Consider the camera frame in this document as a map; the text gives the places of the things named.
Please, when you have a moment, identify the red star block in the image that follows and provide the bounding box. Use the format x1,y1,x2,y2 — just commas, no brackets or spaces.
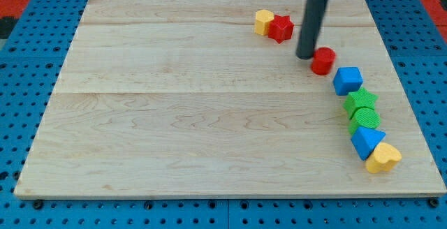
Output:
268,15,295,43

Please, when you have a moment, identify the green star block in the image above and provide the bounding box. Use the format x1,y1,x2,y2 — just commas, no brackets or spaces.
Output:
343,87,378,119

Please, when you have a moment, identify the wooden board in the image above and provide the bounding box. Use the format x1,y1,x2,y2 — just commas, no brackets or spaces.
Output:
15,0,446,200

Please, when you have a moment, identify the yellow hexagon block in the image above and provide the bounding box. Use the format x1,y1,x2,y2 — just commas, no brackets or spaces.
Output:
254,9,274,36

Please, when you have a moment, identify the red cylinder block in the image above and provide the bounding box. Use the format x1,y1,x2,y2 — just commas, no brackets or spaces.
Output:
311,47,336,75

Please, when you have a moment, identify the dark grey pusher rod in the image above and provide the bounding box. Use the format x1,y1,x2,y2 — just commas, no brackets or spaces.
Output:
295,0,329,59

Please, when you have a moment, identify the blue cube block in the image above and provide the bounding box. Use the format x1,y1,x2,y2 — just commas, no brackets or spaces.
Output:
332,67,363,96

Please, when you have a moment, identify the green cylinder block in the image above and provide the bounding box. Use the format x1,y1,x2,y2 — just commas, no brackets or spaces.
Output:
348,108,381,135

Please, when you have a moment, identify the blue triangle block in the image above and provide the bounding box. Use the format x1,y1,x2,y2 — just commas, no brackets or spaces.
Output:
351,126,386,161

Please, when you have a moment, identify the yellow heart block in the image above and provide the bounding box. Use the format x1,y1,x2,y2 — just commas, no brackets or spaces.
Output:
365,142,402,174

